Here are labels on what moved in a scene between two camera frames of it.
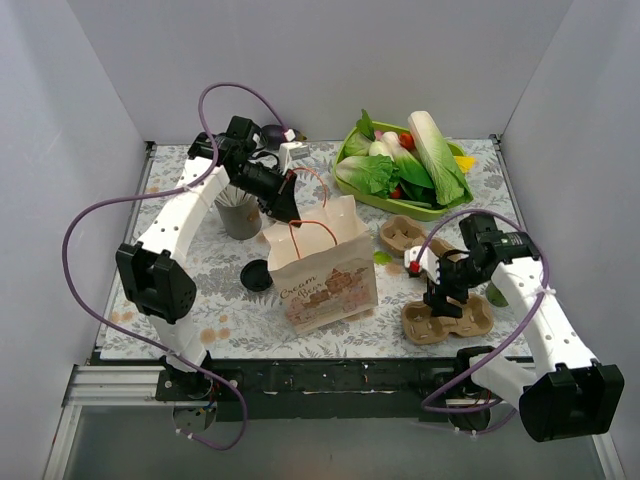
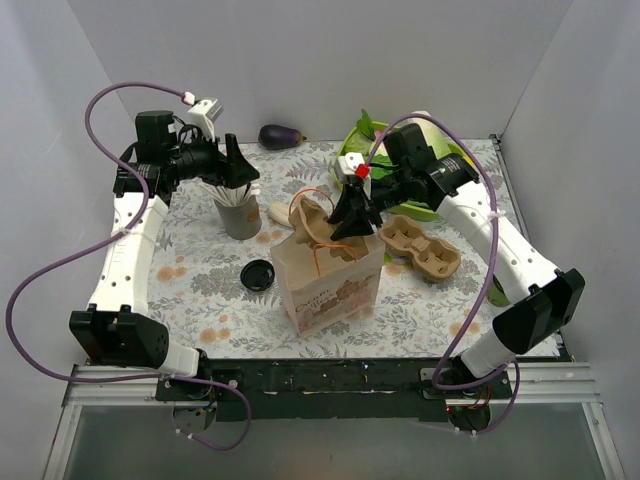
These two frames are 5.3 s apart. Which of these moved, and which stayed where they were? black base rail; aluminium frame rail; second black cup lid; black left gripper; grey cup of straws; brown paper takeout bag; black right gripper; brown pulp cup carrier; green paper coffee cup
Moved: black right gripper; brown pulp cup carrier; black left gripper
Stayed: second black cup lid; brown paper takeout bag; aluminium frame rail; black base rail; green paper coffee cup; grey cup of straws
